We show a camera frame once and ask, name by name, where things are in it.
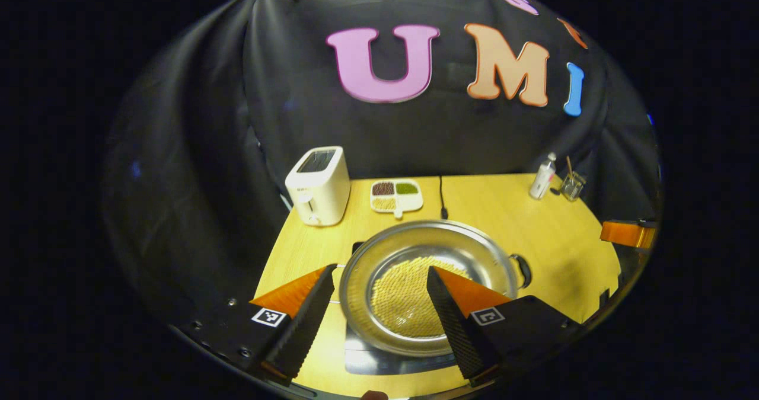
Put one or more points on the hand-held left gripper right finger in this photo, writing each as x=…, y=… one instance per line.
x=453, y=326

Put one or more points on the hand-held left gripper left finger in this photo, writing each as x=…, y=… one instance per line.
x=302, y=326

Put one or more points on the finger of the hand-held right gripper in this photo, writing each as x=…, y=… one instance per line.
x=622, y=234

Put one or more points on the pile of yellow soybeans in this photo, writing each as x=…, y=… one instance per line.
x=403, y=299

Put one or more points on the black induction cooktop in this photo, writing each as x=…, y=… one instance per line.
x=385, y=364

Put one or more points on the stainless steel pot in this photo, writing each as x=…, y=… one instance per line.
x=415, y=237

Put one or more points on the black table clamp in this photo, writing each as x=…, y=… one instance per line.
x=604, y=299

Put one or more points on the clear glass cup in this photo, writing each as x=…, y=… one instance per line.
x=572, y=188

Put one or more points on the thin wooden stick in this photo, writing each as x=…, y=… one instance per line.
x=570, y=164

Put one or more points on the small clear bottle white label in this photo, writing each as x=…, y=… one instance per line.
x=541, y=181

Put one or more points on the white divided dish with beans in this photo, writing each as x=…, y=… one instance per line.
x=409, y=203

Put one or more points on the white toaster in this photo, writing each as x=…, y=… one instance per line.
x=320, y=192

